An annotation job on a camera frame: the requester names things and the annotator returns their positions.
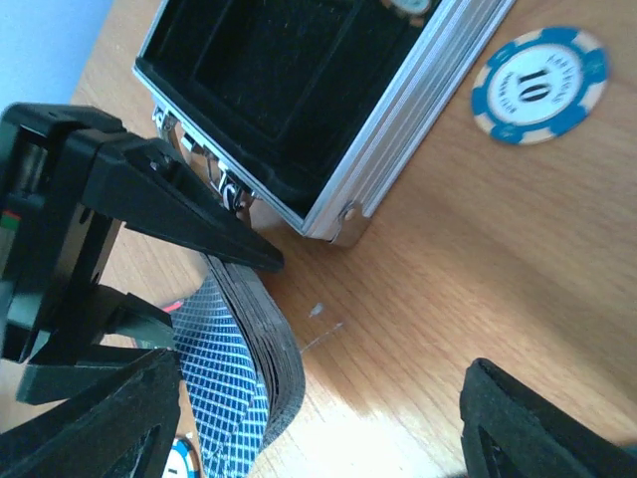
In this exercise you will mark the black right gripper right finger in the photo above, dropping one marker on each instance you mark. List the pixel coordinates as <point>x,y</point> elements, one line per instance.
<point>512,431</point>

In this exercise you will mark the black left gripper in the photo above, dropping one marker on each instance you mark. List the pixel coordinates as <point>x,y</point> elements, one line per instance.
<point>70,178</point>

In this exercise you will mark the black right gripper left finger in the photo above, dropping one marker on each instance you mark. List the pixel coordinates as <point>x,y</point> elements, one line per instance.
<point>122,426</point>

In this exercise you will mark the grey card deck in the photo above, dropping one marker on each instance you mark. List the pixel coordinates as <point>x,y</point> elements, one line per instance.
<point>242,367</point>

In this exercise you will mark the aluminium poker chip case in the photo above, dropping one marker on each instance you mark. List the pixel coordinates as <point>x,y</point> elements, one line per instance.
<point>314,107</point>

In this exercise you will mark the right poker chip row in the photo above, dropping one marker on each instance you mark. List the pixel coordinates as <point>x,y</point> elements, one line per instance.
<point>415,8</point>

